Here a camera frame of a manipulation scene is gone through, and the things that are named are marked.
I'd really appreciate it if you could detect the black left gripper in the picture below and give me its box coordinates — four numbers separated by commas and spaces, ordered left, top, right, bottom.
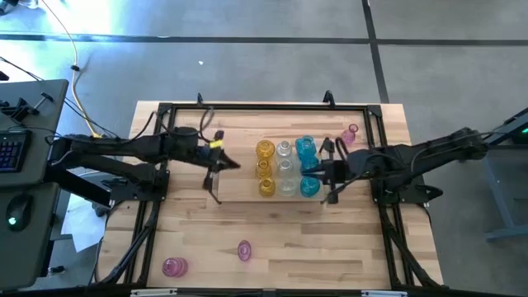
196, 130, 242, 191

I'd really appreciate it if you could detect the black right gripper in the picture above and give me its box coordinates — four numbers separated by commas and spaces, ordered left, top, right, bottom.
307, 139, 354, 205

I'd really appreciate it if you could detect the small blue glass vase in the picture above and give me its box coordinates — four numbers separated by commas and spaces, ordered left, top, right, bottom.
299, 154, 321, 174

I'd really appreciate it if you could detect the blue medallion embossed glass vase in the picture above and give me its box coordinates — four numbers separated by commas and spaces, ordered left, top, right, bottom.
299, 176, 322, 198

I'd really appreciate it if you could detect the large blue glass vase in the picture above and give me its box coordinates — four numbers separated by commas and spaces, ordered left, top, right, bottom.
295, 135, 318, 162

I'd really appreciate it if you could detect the oval clear glass vase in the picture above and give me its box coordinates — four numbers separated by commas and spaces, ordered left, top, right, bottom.
276, 158, 295, 178

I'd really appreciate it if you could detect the round clear glass vase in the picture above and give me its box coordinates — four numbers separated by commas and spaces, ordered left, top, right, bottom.
278, 177, 298, 197

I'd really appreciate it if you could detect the small yellow glass vase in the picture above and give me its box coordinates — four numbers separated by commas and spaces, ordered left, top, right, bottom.
255, 158, 273, 180

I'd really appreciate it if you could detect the clear ribbed glass vase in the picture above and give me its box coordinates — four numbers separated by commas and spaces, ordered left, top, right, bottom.
276, 140, 293, 160

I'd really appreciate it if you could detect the yellow diamond pattern glass vase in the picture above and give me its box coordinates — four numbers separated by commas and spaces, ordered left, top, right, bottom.
255, 139, 276, 160

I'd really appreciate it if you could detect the small pink narrow-neck vase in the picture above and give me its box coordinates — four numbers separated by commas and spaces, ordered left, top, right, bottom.
340, 123, 360, 146

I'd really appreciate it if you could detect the pink oval ribbed glass vase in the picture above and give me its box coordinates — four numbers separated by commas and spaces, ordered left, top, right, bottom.
237, 239, 252, 262

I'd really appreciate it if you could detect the pink ringed glass vase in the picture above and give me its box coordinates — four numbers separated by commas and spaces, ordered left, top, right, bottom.
161, 257, 190, 278

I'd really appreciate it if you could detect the black support beam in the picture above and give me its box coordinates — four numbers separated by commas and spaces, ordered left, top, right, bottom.
43, 160, 115, 208

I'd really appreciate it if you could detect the white paper sheet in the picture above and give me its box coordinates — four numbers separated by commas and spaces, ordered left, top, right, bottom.
60, 193, 107, 253

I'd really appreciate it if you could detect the grey metal side table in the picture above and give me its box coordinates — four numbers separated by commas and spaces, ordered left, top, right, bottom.
453, 106, 528, 243

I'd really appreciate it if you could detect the dark grey desk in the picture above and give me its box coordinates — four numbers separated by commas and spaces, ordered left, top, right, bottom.
0, 78, 70, 290

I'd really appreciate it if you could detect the black device with green light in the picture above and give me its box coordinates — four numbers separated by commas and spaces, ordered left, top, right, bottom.
511, 119, 528, 145

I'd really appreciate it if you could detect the black computer mouse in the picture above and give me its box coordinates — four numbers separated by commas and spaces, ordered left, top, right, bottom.
4, 192, 34, 232

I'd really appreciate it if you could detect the black keyboard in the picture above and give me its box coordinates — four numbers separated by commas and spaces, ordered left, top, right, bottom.
0, 130, 32, 173

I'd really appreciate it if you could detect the black desk clamp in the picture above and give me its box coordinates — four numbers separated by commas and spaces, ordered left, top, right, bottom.
0, 92, 54, 123

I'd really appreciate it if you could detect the person's foot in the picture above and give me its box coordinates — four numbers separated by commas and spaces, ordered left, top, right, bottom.
0, 0, 20, 16

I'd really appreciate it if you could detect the black aluminium table frame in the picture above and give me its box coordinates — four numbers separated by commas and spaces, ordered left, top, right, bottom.
92, 101, 445, 290

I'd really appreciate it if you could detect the yellow floor cable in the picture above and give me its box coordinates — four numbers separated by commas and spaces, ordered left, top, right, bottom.
40, 0, 103, 139

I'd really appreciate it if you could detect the silver metal bracket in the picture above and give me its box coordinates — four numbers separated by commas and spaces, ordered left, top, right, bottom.
361, 290, 408, 297
130, 288, 178, 297

